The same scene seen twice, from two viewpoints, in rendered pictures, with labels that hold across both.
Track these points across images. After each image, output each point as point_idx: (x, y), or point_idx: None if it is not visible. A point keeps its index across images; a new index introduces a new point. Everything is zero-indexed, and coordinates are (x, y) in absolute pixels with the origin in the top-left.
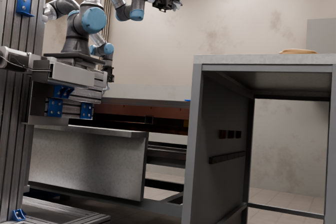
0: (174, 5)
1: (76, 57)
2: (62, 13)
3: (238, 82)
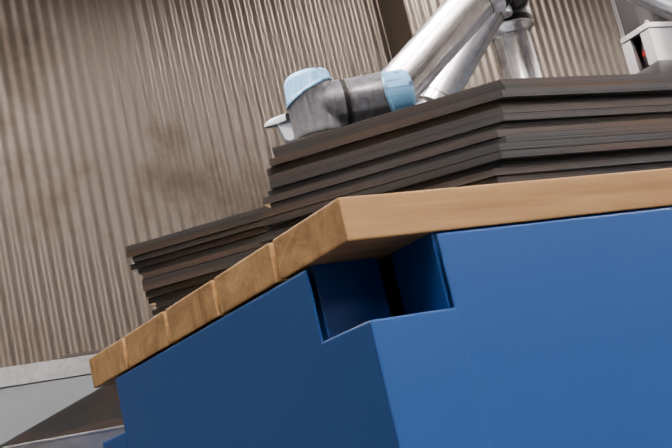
0: (288, 125)
1: None
2: None
3: (72, 360)
